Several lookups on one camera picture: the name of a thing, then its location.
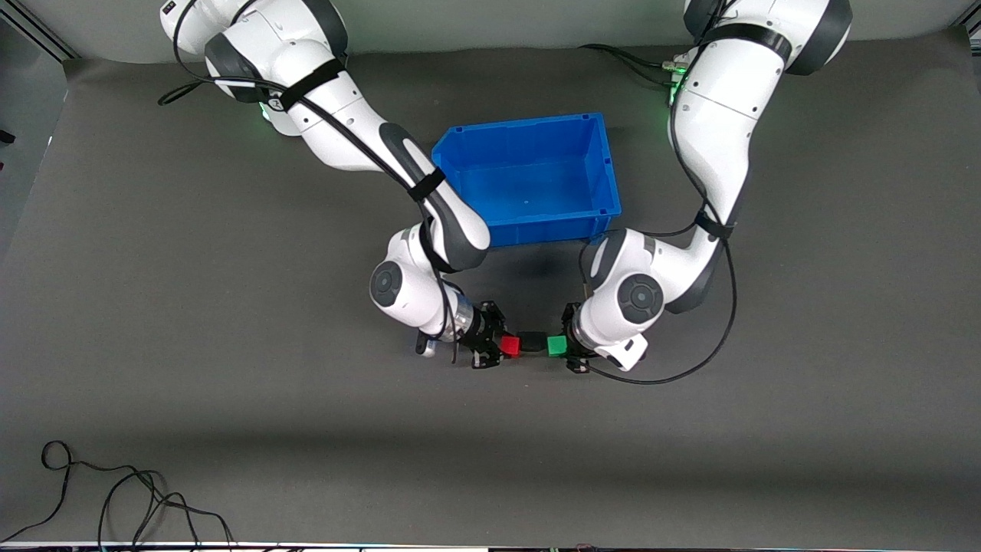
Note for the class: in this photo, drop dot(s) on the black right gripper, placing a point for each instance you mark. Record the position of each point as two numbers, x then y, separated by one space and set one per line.
482 328

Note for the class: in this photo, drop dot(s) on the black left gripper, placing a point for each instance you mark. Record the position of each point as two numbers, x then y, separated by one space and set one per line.
573 320

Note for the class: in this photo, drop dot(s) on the small red cube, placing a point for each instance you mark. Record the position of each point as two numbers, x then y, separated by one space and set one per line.
510 346

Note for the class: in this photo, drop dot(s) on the small green cube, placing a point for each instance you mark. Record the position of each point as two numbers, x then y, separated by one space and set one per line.
556 346

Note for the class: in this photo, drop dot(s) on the small black cube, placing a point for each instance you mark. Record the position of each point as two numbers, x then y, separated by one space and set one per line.
530 341

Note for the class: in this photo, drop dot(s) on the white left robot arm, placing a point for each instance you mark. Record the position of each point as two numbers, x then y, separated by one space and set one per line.
720 115

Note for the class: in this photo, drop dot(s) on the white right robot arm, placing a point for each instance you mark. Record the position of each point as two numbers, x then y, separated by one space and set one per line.
329 115

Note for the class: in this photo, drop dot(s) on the blue plastic storage bin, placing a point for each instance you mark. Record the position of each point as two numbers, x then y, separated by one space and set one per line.
536 176

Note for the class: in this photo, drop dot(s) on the dark grey table mat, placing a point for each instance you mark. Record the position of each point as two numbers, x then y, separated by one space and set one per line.
230 307

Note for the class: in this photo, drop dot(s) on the aluminium frame rail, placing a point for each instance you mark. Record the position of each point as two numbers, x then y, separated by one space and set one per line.
38 31

